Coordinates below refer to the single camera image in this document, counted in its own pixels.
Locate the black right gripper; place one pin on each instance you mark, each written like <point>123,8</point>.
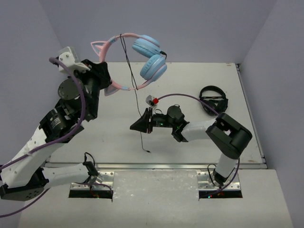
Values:
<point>142,124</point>

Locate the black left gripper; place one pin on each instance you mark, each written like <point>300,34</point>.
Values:
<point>98,71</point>

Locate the pink blue cat-ear headphones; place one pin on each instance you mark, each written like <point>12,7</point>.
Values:
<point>145,45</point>

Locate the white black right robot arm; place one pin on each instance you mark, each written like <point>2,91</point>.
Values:
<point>230,137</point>

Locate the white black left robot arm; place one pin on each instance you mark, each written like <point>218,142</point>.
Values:
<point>26,177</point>

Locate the black headphones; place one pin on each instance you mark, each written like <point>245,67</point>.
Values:
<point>213,105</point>

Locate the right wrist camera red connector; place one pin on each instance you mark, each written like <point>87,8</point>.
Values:
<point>152,102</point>

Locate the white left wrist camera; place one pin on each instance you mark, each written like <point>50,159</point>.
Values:
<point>71,60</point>

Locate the left metal mounting bracket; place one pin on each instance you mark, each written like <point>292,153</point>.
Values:
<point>105,178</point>

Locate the metal mounting bracket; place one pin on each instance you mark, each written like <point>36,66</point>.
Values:
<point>205,183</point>
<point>105,178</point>

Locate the right metal mounting bracket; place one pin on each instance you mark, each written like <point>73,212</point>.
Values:
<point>205,183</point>

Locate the aluminium table edge rail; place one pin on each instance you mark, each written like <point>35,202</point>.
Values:
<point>124,166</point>

